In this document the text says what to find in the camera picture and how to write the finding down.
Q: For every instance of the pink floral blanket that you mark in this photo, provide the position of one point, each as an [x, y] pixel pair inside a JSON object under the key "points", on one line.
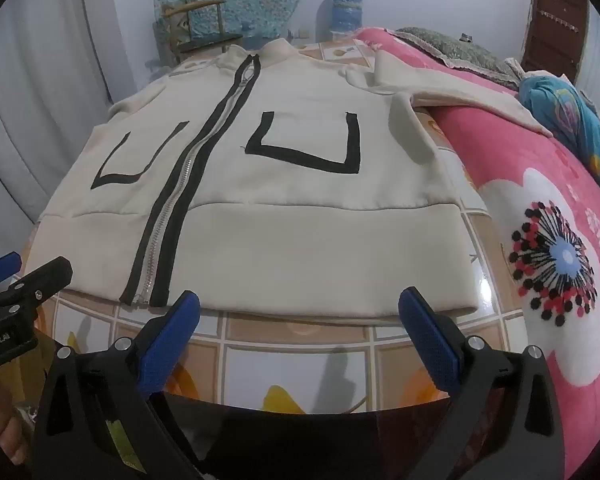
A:
{"points": [[530, 160]]}

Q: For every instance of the brown wooden door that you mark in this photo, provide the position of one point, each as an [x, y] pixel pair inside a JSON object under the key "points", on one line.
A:
{"points": [[555, 35]]}

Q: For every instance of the white water dispenser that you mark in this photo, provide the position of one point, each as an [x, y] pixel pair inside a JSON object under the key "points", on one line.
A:
{"points": [[340, 35]]}

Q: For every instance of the white curtain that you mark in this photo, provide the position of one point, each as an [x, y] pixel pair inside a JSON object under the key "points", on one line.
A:
{"points": [[30, 85]]}

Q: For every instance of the pale folded cloth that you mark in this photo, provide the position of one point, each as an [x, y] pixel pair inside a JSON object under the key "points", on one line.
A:
{"points": [[512, 67]]}

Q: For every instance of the cream zip jacket black trim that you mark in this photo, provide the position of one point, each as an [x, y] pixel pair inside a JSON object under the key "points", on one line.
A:
{"points": [[290, 240]]}

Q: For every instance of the person's left hand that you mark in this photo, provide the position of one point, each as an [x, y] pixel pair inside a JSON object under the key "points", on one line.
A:
{"points": [[0, 425]]}

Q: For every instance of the metal hook rail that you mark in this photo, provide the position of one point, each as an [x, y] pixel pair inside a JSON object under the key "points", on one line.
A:
{"points": [[560, 18]]}

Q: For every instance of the blue patterned quilt bundle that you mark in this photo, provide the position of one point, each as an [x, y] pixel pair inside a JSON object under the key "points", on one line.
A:
{"points": [[565, 110]]}

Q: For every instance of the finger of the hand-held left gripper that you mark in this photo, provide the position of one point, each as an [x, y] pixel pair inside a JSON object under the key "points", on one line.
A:
{"points": [[45, 272], [2, 262]]}

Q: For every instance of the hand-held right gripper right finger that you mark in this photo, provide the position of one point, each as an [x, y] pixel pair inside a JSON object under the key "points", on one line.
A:
{"points": [[432, 340]]}

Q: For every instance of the wooden chair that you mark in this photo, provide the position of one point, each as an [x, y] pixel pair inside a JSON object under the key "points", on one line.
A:
{"points": [[195, 25]]}

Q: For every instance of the blue water bottle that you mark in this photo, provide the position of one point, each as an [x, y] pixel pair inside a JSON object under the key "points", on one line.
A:
{"points": [[347, 7]]}

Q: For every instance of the grey green pillow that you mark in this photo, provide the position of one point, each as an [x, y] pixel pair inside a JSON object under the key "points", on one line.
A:
{"points": [[450, 47]]}

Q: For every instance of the white wall socket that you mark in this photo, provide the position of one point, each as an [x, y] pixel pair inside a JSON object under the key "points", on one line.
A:
{"points": [[302, 34]]}

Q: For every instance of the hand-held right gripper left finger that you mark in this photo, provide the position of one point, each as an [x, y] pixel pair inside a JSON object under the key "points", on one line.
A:
{"points": [[172, 345]]}

